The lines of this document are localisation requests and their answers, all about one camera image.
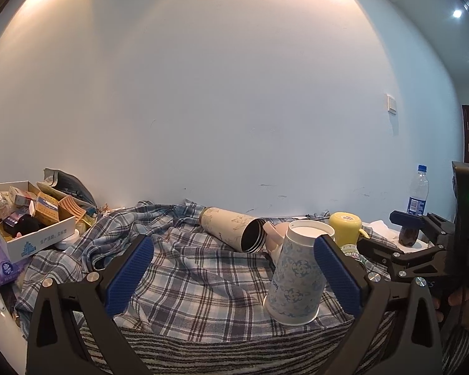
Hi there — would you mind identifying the blue plaid cloth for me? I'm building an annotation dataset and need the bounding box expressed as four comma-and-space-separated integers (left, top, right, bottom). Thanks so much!
15, 199, 399, 346

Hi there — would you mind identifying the white cardboard box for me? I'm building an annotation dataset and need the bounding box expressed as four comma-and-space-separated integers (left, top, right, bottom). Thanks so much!
0, 180, 77, 264

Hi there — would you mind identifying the black cloth item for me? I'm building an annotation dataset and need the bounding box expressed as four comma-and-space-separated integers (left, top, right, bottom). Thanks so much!
11, 214, 43, 240

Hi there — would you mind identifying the white round lid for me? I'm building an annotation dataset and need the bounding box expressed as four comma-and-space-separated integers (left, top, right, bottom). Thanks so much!
55, 227, 78, 250

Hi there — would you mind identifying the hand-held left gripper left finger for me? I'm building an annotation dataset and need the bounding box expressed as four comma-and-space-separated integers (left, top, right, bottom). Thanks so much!
27, 234, 155, 375

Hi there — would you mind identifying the grey striped blanket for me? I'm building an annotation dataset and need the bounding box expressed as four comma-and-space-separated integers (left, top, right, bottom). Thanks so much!
76, 308, 469, 375

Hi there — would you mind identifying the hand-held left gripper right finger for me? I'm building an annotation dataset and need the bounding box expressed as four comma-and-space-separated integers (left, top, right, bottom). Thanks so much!
313, 236, 443, 375

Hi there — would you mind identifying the yellow plastic cup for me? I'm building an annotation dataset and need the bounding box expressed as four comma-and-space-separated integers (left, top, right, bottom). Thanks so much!
329, 212, 370, 248

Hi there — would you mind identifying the brown round object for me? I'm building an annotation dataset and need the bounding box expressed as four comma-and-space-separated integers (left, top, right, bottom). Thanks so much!
400, 224, 420, 248

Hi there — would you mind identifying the grey fabric bag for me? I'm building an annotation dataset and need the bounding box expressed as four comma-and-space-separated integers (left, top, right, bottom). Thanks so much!
42, 167, 99, 213

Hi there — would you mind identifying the beige cylindrical canister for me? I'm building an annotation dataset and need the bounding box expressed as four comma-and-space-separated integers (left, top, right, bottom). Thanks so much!
200, 206, 267, 253

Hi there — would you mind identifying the white cloth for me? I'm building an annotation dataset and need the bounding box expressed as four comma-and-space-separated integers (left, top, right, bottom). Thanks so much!
363, 219, 434, 254

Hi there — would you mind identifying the purple tissue pack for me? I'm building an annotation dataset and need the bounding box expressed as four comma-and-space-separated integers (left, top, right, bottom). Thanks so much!
0, 231, 29, 289

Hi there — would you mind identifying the blue patterned paper cup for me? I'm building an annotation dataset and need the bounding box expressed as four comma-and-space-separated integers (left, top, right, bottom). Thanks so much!
263, 219, 335, 326

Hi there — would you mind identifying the clear water bottle blue cap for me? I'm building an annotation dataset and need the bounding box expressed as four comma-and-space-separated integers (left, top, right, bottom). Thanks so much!
406, 164, 430, 218

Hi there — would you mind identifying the yellow medicine box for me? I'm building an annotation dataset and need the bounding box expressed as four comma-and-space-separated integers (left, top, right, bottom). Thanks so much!
34, 191, 62, 226

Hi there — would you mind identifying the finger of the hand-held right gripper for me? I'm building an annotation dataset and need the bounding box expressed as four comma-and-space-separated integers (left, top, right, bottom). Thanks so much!
356, 237, 456, 283
389, 210, 456, 243

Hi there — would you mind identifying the pink plastic object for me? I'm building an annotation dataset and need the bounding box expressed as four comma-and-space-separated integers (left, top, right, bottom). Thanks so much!
263, 221, 290, 261

